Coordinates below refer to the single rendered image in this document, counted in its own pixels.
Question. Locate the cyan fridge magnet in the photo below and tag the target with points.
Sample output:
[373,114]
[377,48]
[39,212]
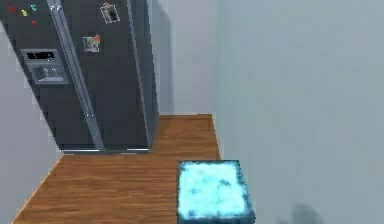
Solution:
[33,7]

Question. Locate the small photo with red magnet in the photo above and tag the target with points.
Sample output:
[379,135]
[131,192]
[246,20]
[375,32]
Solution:
[91,43]

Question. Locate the yellow fridge magnet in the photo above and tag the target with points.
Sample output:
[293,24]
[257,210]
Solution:
[24,13]

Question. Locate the pale blue square box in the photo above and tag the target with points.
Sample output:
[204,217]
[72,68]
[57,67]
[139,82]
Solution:
[211,191]

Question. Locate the grey framed fridge photo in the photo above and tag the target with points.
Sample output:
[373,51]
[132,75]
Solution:
[110,13]

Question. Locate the black double-door fridge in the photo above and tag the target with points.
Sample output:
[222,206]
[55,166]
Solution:
[113,100]

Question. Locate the red fridge magnet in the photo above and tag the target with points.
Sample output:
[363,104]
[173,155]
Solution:
[33,23]
[11,9]

